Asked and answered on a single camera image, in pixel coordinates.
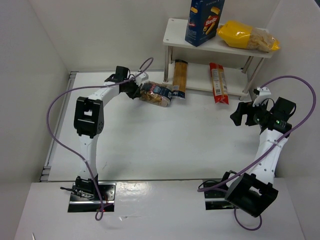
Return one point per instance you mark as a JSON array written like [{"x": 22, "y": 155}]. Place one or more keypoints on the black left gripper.
[{"x": 135, "y": 90}]

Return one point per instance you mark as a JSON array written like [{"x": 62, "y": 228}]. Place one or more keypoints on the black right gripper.
[{"x": 249, "y": 114}]

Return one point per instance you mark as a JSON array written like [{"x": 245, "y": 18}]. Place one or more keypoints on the tricolor fusilli pasta bag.
[{"x": 159, "y": 94}]

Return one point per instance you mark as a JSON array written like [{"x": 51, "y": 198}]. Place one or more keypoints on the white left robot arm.
[{"x": 89, "y": 123}]

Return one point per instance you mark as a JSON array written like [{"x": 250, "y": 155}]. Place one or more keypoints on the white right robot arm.
[{"x": 253, "y": 191}]

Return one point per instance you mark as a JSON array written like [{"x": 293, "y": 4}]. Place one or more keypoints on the yellow pasta bag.
[{"x": 242, "y": 36}]

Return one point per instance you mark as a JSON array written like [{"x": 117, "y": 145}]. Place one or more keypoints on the blue Barilla pasta box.
[{"x": 203, "y": 21}]

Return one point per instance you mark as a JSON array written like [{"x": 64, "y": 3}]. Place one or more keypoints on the red spaghetti pack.
[{"x": 219, "y": 86}]

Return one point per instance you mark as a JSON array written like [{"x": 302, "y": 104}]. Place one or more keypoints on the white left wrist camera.
[{"x": 140, "y": 77}]

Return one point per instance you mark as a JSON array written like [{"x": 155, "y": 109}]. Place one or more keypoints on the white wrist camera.
[
  {"x": 262, "y": 93},
  {"x": 140, "y": 77}
]

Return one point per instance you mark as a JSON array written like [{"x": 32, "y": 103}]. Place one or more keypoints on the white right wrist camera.
[{"x": 262, "y": 93}]

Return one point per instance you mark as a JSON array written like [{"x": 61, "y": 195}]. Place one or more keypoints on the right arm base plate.
[{"x": 215, "y": 199}]

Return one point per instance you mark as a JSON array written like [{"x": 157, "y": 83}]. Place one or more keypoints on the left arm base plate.
[{"x": 81, "y": 202}]

